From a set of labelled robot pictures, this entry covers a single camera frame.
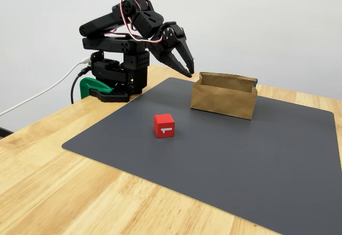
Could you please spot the green table clamp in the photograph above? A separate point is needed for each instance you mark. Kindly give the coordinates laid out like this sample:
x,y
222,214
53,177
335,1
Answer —
x,y
88,85

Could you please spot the dark grey table mat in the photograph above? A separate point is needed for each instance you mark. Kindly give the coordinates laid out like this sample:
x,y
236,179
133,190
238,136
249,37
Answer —
x,y
213,152

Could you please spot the brown paper bag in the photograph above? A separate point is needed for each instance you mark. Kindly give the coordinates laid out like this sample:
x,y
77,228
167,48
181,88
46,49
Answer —
x,y
221,102

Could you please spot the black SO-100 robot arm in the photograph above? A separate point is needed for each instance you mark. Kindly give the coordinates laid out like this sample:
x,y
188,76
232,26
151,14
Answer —
x,y
107,21

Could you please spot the red cube with white mark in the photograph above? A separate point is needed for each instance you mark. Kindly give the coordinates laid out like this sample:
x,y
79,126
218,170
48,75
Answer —
x,y
163,126

